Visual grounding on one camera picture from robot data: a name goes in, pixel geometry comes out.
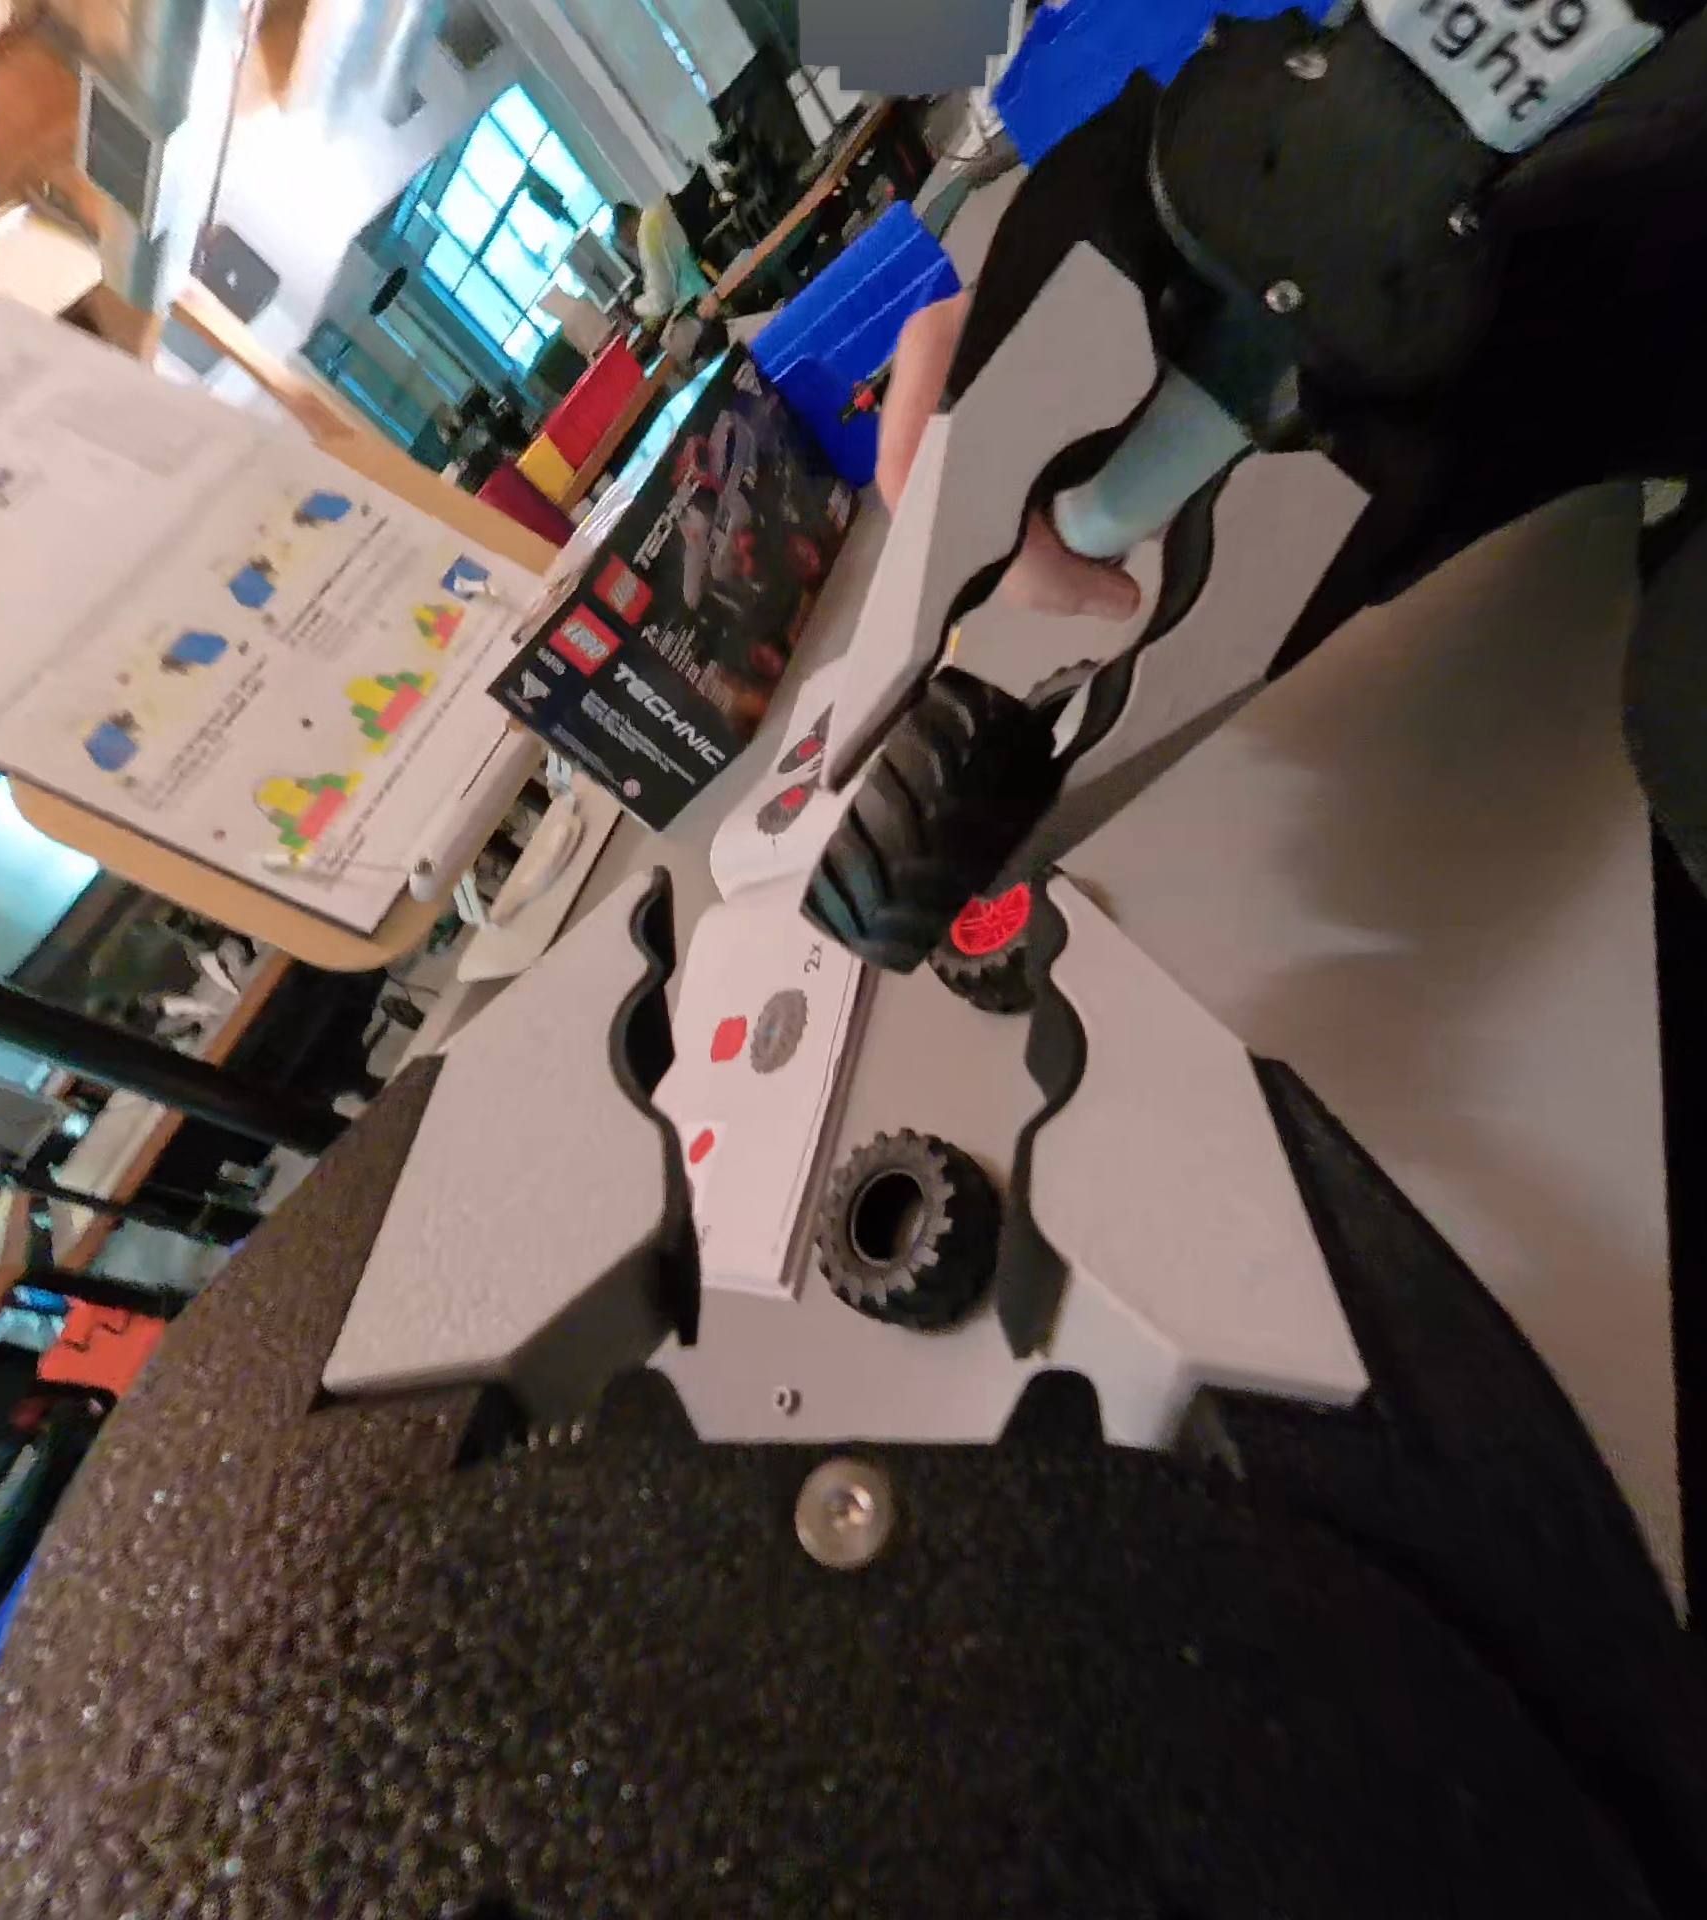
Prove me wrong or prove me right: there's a blue storage bin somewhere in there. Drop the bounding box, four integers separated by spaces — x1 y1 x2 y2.
991 0 1337 169
747 200 963 492

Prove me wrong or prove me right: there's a wooden board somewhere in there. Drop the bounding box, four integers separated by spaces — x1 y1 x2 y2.
6 282 563 978

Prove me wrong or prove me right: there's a yellow storage bin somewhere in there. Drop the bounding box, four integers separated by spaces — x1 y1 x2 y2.
513 426 603 508

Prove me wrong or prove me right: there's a white plastic object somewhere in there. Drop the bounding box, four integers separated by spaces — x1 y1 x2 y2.
489 787 587 928

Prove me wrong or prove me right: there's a person's right hand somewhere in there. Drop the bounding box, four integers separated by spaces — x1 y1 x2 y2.
875 293 1143 627

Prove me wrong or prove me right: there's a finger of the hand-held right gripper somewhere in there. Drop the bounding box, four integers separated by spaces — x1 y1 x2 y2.
819 240 1169 798
1003 446 1373 891

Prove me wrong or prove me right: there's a white instruction booklet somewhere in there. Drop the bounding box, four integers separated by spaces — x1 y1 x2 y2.
649 660 879 1303

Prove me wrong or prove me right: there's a black toy set box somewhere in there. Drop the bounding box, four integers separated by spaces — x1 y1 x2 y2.
487 349 863 837

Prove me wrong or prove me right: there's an orange object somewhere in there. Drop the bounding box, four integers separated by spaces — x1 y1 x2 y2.
36 1294 168 1401

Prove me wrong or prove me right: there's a black empty toy tyre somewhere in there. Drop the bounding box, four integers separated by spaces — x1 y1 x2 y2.
813 1130 1005 1333

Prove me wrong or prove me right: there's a grey desk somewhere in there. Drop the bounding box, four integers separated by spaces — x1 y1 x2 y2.
417 164 1695 1614

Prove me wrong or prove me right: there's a large window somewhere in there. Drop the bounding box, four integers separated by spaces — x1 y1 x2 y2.
409 82 617 370

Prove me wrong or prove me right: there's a printed instruction sheet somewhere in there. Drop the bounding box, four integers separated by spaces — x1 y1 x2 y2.
0 293 555 941

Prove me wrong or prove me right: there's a red storage bin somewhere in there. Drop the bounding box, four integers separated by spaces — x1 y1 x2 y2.
535 337 669 471

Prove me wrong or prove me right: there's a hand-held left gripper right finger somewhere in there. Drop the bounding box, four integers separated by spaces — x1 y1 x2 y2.
995 876 1373 1452

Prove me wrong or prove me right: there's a black toy wheel red hub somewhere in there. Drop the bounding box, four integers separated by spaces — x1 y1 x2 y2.
927 876 1073 1018
799 664 1087 978

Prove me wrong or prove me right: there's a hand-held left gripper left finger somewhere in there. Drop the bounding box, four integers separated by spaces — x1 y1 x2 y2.
325 871 705 1422

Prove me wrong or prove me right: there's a black metal bar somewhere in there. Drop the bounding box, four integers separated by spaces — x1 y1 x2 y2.
0 943 351 1161

